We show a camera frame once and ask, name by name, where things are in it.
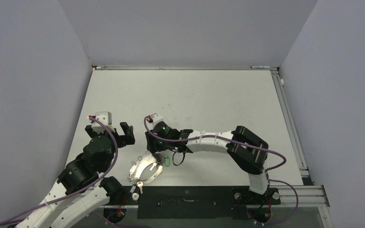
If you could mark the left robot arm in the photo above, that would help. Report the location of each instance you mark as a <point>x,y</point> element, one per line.
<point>83,185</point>

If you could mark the green key tag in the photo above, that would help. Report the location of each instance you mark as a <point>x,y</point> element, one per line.
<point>167,161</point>

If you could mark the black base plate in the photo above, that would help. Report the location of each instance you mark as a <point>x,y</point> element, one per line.
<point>190,202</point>

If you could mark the aluminium frame rail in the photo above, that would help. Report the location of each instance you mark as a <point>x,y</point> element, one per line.
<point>310,195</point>

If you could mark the key with grey tag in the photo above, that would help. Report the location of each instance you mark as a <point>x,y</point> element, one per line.
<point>137,187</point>

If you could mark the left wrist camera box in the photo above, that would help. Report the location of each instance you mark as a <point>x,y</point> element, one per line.
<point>101,121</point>

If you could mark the red white marker pen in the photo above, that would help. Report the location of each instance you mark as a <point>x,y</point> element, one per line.
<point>260,67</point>

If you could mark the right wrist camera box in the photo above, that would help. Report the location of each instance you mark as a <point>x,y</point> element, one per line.
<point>154,119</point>

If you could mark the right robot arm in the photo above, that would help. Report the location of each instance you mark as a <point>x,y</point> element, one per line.
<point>242,145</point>

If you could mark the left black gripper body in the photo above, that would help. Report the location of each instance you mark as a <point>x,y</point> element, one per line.
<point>118,138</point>

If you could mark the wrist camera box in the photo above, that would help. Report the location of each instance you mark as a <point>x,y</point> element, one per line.
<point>101,121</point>
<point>154,119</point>

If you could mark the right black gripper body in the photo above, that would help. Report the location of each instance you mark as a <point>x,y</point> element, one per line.
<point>158,144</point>

